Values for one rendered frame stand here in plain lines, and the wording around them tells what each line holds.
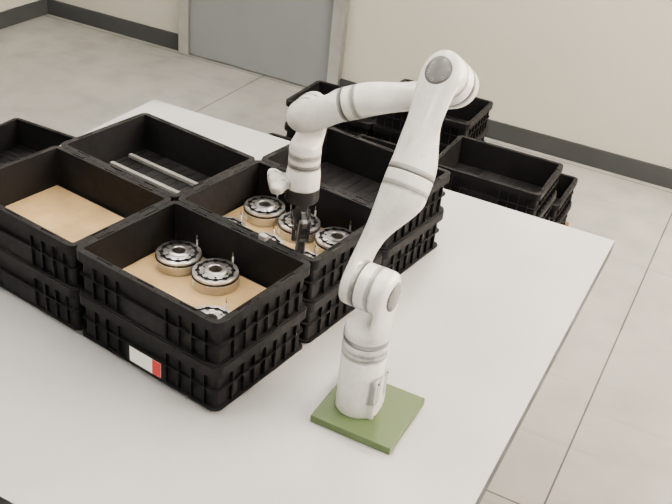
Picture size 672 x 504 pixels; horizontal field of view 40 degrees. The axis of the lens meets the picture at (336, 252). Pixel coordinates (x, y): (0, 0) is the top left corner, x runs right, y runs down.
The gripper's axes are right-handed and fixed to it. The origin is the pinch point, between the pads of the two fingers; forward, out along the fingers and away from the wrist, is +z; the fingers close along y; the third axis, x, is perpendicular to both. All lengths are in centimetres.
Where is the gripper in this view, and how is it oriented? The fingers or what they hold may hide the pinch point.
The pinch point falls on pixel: (298, 241)
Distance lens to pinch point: 206.2
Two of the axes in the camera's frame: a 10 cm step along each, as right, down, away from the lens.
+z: -0.9, 8.5, 5.1
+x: -9.8, 0.1, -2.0
